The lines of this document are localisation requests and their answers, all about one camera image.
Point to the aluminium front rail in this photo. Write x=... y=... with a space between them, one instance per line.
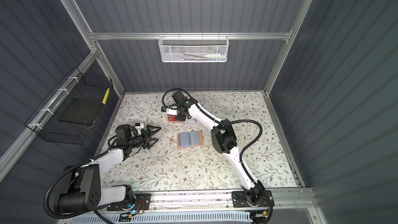
x=214 y=200

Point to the white wire mesh basket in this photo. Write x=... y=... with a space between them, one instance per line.
x=192 y=50

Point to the red card in organizer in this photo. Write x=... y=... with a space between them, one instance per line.
x=172 y=118

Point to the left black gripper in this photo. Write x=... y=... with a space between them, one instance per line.
x=145 y=138

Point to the black pad in basket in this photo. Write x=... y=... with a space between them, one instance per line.
x=78 y=111

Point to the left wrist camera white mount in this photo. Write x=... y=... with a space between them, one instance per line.
x=139 y=126

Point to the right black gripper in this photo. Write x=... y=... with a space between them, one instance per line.
x=180 y=118

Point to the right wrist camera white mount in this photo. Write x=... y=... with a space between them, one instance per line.
x=169 y=111

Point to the white tube in basket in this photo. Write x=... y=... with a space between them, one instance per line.
x=216 y=56

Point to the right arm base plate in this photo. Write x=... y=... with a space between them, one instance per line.
x=252 y=198

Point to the clear acrylic card organizer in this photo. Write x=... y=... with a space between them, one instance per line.
x=182 y=118

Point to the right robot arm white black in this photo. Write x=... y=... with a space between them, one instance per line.
x=223 y=139

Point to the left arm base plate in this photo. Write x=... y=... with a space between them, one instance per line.
x=140 y=202

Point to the white perforated cable duct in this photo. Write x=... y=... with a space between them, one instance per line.
x=204 y=217

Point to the black wire mesh basket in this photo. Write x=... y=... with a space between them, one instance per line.
x=45 y=120

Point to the pink leather card holder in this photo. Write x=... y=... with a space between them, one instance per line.
x=188 y=139

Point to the yellow tag on basket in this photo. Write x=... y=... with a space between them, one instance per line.
x=105 y=97

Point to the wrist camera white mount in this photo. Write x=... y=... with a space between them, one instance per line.
x=139 y=126
x=169 y=111

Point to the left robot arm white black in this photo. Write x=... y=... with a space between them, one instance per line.
x=78 y=189

